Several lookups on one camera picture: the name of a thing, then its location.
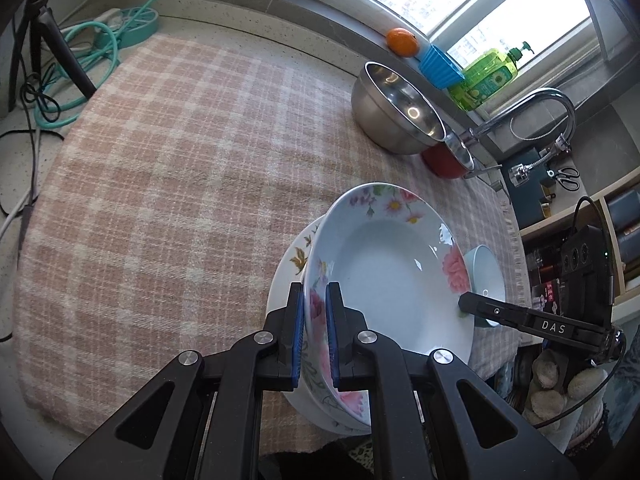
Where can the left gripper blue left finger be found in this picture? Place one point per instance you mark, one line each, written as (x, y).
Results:
(291, 337)

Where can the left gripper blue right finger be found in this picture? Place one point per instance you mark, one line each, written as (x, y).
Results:
(343, 325)

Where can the white plate grey branch pattern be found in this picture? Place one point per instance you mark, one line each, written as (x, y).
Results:
(312, 399)

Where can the white plate pink flowers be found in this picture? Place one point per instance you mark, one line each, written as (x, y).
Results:
(291, 269)

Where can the floral plate red flowers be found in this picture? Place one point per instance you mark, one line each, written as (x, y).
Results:
(399, 265)

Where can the pale blue ceramic bowl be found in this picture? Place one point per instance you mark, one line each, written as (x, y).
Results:
(485, 275)

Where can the red steel bowl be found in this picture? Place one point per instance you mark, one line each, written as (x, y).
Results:
(450, 159)

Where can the large steel mixing bowl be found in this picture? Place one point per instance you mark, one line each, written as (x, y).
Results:
(393, 113)

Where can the chrome kitchen faucet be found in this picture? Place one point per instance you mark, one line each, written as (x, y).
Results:
(545, 118)

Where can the right gloved hand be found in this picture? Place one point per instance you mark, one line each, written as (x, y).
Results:
(554, 389)

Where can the teal knife block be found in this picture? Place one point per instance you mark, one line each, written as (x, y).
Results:
(527, 198)

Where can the scissors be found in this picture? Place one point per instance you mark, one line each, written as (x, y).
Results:
(566, 177)

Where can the pink plaid table cloth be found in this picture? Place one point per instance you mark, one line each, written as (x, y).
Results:
(169, 206)

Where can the blue fluted plastic cup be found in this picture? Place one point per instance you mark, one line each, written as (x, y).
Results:
(440, 69)

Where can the orange fruit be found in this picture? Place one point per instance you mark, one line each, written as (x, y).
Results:
(402, 42)

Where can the green dish soap bottle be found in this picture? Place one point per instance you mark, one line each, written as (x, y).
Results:
(486, 76)

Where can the teal round power strip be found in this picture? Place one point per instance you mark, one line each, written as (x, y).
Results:
(130, 26)

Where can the black tripod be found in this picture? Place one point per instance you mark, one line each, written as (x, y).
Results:
(38, 22)

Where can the window frame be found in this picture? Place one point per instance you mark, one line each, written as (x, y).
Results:
(562, 33)

